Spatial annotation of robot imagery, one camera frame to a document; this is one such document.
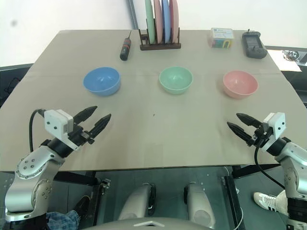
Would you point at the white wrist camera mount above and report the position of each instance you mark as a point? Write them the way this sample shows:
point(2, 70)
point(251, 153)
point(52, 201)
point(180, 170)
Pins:
point(56, 124)
point(278, 124)

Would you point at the green plate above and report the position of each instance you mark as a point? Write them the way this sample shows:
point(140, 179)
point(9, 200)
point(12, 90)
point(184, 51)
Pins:
point(149, 21)

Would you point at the pink-red plastic bowl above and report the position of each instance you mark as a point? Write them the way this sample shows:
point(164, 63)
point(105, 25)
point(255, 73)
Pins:
point(240, 82)

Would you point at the red plate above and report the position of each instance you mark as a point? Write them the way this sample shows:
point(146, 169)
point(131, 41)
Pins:
point(174, 20)

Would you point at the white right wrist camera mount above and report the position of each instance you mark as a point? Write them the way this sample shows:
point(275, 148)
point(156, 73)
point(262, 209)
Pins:
point(278, 124)

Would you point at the black shoe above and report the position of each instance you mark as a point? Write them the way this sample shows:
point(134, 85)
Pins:
point(82, 206)

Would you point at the blue plastic bowl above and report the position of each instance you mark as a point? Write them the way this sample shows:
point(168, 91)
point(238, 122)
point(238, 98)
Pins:
point(102, 80)

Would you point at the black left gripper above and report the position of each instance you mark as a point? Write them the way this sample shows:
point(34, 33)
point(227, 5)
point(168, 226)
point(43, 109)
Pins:
point(80, 136)

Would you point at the silver right robot leg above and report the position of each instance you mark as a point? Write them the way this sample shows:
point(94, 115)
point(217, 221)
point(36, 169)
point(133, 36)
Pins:
point(199, 203)

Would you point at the dark wooden plate rack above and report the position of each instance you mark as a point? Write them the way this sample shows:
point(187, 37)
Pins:
point(159, 46)

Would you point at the black handheld controller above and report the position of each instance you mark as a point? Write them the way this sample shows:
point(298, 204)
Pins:
point(254, 46)

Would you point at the clear box of coloured clips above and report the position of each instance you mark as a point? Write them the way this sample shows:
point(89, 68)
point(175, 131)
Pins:
point(221, 38)

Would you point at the blue plate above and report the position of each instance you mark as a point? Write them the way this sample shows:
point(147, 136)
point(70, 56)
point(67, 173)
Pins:
point(166, 21)

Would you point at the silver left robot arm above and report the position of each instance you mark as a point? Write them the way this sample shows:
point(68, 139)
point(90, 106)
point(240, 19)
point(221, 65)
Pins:
point(28, 165)

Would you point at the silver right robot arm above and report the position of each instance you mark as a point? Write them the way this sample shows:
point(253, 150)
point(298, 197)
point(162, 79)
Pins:
point(295, 155)

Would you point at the grey robot torso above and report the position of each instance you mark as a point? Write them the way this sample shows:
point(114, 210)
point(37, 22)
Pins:
point(148, 224)

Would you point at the silver robot leg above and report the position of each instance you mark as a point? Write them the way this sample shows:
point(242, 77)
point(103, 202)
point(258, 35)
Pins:
point(136, 201)
point(199, 203)

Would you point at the black screwdriver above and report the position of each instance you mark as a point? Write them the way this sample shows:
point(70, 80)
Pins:
point(125, 49)

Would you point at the silver left robot leg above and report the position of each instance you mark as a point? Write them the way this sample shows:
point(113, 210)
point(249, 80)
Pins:
point(136, 201)

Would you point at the blue jeans leg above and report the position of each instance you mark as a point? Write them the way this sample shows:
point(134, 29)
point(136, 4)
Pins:
point(62, 220)

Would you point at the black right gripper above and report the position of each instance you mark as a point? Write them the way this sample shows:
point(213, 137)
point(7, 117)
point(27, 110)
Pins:
point(262, 135)

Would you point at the pink plate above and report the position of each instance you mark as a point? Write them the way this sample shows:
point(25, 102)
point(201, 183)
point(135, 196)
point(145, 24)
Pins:
point(158, 22)

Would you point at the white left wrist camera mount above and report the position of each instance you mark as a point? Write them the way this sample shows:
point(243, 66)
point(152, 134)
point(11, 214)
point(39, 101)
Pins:
point(56, 124)

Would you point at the white striped sneaker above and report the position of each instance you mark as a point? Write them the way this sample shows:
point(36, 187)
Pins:
point(266, 200)

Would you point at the green plastic bowl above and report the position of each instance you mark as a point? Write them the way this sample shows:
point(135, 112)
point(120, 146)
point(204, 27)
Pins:
point(175, 79)

